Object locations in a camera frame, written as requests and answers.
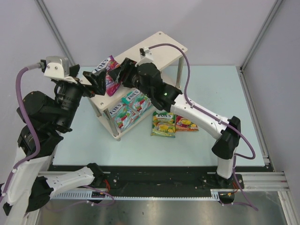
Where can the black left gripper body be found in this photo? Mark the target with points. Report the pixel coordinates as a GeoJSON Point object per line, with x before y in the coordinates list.
{"type": "Point", "coordinates": [86, 87]}

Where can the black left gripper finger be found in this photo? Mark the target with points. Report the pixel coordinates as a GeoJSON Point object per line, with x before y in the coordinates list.
{"type": "Point", "coordinates": [91, 77]}
{"type": "Point", "coordinates": [100, 78]}

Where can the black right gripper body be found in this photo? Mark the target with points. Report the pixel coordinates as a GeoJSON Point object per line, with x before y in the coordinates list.
{"type": "Point", "coordinates": [127, 76]}

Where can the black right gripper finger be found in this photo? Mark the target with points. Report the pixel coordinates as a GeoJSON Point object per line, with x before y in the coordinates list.
{"type": "Point", "coordinates": [123, 78]}
{"type": "Point", "coordinates": [114, 72]}

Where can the teal cherry mint candy bag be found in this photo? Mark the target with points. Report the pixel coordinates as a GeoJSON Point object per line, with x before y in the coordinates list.
{"type": "Point", "coordinates": [137, 101]}

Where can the teal Fox's mint candy bag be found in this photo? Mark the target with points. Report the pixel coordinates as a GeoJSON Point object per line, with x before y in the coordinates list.
{"type": "Point", "coordinates": [123, 116]}

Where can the green Fox's spring tea bag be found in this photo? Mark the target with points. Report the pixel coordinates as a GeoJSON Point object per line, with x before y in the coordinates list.
{"type": "Point", "coordinates": [163, 124]}

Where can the orange Fox's fruits candy bag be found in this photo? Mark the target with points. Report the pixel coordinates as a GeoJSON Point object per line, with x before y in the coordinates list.
{"type": "Point", "coordinates": [183, 124]}

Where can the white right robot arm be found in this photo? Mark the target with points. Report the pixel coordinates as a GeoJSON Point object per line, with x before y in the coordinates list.
{"type": "Point", "coordinates": [147, 79]}

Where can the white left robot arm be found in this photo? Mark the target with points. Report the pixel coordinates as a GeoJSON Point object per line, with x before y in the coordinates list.
{"type": "Point", "coordinates": [46, 119]}

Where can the light wooden two-tier shelf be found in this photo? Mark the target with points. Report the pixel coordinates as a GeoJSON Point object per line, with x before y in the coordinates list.
{"type": "Point", "coordinates": [160, 49]}

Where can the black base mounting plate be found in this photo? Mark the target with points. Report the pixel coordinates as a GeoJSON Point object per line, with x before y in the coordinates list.
{"type": "Point", "coordinates": [165, 180]}

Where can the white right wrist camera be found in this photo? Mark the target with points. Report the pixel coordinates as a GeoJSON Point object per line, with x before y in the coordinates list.
{"type": "Point", "coordinates": [145, 56]}

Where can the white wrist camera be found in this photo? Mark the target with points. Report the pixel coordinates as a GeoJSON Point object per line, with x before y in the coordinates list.
{"type": "Point", "coordinates": [58, 69]}
{"type": "Point", "coordinates": [145, 56]}

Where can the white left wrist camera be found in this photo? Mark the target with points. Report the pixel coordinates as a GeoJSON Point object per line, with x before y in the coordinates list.
{"type": "Point", "coordinates": [58, 69]}

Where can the white slotted cable duct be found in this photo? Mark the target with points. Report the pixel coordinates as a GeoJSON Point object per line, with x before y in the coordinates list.
{"type": "Point", "coordinates": [203, 195]}

